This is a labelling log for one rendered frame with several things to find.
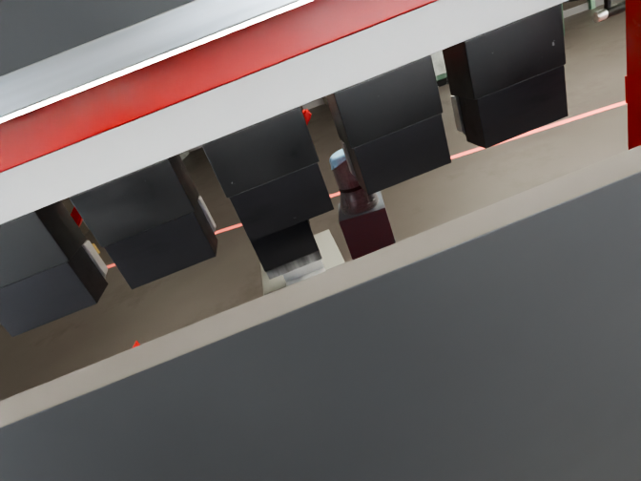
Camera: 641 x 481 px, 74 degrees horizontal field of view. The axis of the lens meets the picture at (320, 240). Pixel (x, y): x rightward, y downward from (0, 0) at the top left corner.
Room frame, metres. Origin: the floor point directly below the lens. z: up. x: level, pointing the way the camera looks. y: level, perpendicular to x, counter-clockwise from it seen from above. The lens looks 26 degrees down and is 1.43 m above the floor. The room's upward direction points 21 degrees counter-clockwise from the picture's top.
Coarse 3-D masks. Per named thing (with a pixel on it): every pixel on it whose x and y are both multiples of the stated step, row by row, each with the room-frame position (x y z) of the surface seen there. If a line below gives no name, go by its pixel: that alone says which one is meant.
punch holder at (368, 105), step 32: (416, 64) 0.62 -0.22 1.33; (352, 96) 0.62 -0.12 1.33; (384, 96) 0.62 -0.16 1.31; (416, 96) 0.62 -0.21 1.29; (352, 128) 0.62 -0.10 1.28; (384, 128) 0.62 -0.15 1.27; (416, 128) 0.62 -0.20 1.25; (352, 160) 0.67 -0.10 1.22; (384, 160) 0.62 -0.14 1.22; (416, 160) 0.62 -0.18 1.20; (448, 160) 0.62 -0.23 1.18
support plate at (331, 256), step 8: (320, 232) 0.94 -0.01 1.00; (328, 232) 0.92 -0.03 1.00; (320, 240) 0.90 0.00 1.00; (328, 240) 0.88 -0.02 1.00; (320, 248) 0.86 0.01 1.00; (328, 248) 0.85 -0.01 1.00; (336, 248) 0.83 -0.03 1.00; (328, 256) 0.81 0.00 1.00; (336, 256) 0.80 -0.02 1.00; (328, 264) 0.78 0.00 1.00; (336, 264) 0.76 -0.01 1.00; (264, 272) 0.85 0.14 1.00; (264, 280) 0.82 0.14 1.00; (272, 280) 0.80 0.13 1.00; (280, 280) 0.79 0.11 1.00; (264, 288) 0.78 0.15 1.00; (272, 288) 0.77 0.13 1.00
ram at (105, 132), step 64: (320, 0) 0.62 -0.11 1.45; (384, 0) 0.62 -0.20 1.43; (448, 0) 0.63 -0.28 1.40; (512, 0) 0.63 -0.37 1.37; (192, 64) 0.62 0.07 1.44; (256, 64) 0.62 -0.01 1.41; (320, 64) 0.62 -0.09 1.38; (384, 64) 0.62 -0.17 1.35; (0, 128) 0.62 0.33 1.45; (64, 128) 0.62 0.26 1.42; (128, 128) 0.62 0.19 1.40; (192, 128) 0.62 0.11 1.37; (0, 192) 0.62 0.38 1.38; (64, 192) 0.62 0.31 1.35
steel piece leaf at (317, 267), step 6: (312, 264) 0.77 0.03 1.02; (318, 264) 0.77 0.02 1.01; (294, 270) 0.77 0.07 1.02; (300, 270) 0.77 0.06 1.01; (306, 270) 0.77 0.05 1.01; (312, 270) 0.77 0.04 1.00; (318, 270) 0.77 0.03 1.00; (324, 270) 0.76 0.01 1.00; (288, 276) 0.77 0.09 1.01; (294, 276) 0.77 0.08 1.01; (300, 276) 0.77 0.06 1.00; (306, 276) 0.76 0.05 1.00; (312, 276) 0.75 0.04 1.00; (288, 282) 0.76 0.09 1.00; (294, 282) 0.75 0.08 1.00
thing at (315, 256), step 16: (304, 224) 0.65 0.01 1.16; (256, 240) 0.65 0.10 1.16; (272, 240) 0.65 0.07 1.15; (288, 240) 0.65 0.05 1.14; (304, 240) 0.65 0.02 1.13; (272, 256) 0.65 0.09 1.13; (288, 256) 0.65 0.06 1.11; (304, 256) 0.65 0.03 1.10; (320, 256) 0.66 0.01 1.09; (272, 272) 0.66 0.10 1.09
